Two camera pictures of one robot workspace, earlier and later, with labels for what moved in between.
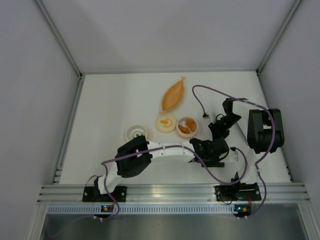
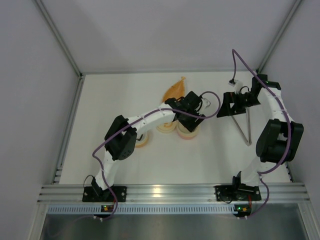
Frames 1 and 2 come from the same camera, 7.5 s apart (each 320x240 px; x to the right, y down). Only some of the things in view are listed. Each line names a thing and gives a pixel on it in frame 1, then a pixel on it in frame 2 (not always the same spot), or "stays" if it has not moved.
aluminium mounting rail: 270,193 stays
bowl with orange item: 165,123 stays
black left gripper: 216,149 → 191,122
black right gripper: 220,126 → 230,107
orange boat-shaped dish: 173,95 stays
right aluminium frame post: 293,10 stays
